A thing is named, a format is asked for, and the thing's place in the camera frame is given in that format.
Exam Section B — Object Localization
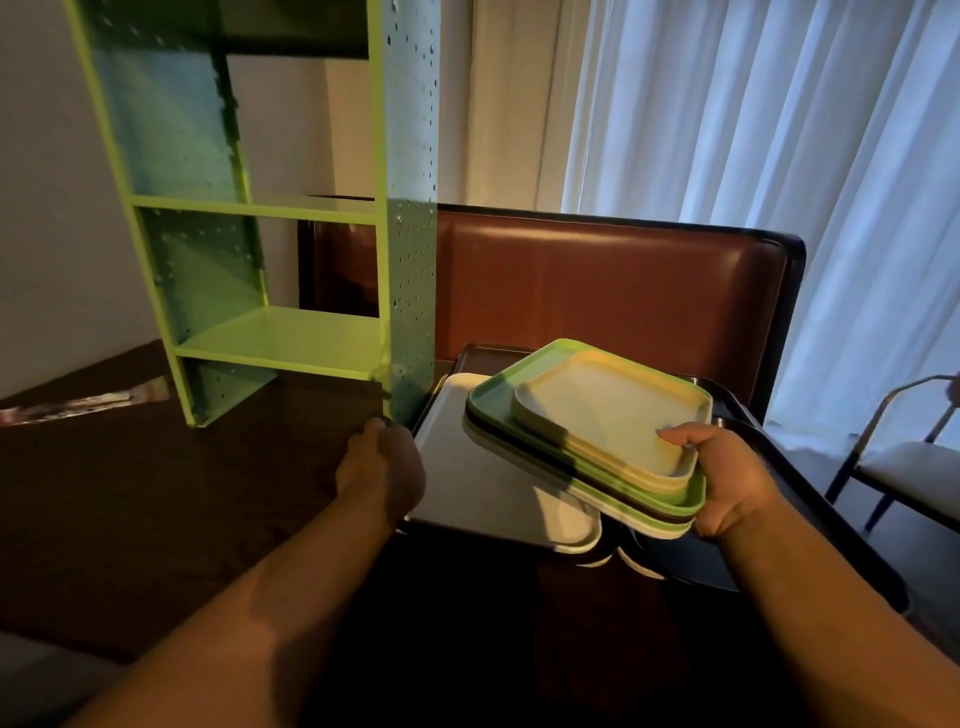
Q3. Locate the person's right hand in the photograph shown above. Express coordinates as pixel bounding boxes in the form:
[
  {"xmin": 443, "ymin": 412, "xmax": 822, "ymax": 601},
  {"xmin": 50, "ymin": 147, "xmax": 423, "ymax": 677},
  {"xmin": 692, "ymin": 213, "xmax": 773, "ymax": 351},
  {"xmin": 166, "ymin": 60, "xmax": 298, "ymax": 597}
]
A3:
[{"xmin": 656, "ymin": 421, "xmax": 786, "ymax": 540}]

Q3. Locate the person's left hand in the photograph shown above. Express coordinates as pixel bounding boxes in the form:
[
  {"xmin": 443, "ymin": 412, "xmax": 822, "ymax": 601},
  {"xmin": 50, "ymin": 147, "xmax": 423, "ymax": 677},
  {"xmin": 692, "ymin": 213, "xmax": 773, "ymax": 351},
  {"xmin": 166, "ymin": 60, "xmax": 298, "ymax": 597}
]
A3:
[{"xmin": 334, "ymin": 416, "xmax": 427, "ymax": 528}]

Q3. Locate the cream plastic tray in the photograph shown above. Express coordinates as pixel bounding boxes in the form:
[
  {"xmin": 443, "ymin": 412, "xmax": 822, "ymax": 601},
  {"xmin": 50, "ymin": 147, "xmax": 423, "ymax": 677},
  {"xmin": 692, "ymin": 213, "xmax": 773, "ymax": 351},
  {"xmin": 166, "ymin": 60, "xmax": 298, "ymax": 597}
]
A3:
[{"xmin": 510, "ymin": 348, "xmax": 714, "ymax": 493}]

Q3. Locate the white plastic tray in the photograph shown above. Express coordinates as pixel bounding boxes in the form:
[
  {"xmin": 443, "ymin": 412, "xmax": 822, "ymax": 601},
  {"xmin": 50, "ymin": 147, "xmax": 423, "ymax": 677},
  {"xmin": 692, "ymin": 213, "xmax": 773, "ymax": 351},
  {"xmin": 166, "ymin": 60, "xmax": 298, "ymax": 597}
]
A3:
[{"xmin": 462, "ymin": 416, "xmax": 696, "ymax": 543}]

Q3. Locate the green plastic tray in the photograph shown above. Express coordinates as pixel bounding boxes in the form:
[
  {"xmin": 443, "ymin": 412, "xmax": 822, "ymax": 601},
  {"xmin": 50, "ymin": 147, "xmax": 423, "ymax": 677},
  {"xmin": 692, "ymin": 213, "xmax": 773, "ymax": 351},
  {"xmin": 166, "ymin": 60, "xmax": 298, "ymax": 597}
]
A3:
[{"xmin": 465, "ymin": 337, "xmax": 708, "ymax": 519}]

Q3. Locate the person's right forearm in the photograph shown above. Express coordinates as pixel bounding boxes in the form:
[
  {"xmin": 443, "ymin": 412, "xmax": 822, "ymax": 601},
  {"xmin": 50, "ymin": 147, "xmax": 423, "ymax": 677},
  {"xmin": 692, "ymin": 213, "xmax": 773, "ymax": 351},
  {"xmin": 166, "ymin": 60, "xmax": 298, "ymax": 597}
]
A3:
[{"xmin": 718, "ymin": 493, "xmax": 960, "ymax": 728}]

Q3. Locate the person's left forearm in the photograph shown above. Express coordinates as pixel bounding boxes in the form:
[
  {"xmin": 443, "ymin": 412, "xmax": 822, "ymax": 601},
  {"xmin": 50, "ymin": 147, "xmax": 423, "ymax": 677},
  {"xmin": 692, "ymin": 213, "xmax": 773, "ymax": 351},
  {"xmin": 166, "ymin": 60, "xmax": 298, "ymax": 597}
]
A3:
[{"xmin": 66, "ymin": 486, "xmax": 408, "ymax": 728}]

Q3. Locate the large black tray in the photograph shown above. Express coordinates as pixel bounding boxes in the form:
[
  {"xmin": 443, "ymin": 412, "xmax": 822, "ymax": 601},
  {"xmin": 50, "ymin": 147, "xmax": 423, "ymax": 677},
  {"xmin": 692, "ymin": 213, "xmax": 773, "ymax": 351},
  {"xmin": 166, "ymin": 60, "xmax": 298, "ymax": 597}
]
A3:
[{"xmin": 450, "ymin": 342, "xmax": 913, "ymax": 613}]

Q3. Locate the gray plastic tray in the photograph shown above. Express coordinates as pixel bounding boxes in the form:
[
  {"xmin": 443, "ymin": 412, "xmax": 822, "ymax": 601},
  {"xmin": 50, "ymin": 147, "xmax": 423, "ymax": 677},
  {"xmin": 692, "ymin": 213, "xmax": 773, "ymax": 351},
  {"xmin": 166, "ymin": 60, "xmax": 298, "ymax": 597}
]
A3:
[{"xmin": 404, "ymin": 372, "xmax": 606, "ymax": 556}]

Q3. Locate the green metal shelf rack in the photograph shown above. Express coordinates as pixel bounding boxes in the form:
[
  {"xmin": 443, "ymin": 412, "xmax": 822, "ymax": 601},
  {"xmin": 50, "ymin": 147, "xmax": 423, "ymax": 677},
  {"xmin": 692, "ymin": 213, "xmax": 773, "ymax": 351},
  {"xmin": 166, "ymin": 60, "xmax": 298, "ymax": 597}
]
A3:
[{"xmin": 63, "ymin": 0, "xmax": 442, "ymax": 429}]

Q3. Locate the brown leather bench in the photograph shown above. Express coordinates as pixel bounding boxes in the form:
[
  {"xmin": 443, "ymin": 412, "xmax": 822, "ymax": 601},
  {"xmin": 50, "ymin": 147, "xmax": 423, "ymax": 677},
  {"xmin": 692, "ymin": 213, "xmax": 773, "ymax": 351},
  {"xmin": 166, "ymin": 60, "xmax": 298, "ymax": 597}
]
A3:
[{"xmin": 297, "ymin": 195, "xmax": 808, "ymax": 430}]

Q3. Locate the wrapped paper packet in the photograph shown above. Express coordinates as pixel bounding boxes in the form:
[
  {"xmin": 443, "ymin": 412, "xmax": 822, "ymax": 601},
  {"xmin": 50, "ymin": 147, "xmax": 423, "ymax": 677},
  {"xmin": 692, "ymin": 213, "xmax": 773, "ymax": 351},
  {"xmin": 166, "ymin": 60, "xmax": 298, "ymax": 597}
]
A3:
[{"xmin": 0, "ymin": 375, "xmax": 174, "ymax": 429}]

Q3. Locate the white sheer curtain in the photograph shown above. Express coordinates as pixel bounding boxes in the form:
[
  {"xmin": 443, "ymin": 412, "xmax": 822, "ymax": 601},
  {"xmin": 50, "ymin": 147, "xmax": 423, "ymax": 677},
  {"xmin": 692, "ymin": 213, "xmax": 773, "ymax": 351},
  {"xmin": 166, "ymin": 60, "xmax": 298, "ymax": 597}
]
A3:
[{"xmin": 561, "ymin": 0, "xmax": 960, "ymax": 481}]

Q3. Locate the beige curtain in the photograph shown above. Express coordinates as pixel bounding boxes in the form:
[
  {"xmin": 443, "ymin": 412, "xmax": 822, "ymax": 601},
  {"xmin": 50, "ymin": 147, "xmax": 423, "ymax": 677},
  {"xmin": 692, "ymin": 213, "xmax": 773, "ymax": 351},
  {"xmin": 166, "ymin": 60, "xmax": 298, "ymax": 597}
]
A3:
[{"xmin": 462, "ymin": 0, "xmax": 601, "ymax": 215}]

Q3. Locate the metal frame chair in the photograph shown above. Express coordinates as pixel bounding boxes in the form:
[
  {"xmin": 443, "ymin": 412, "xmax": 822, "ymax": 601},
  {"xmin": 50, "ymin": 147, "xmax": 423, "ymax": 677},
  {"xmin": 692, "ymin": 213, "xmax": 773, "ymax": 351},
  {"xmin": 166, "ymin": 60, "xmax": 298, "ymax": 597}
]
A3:
[{"xmin": 824, "ymin": 372, "xmax": 960, "ymax": 535}]

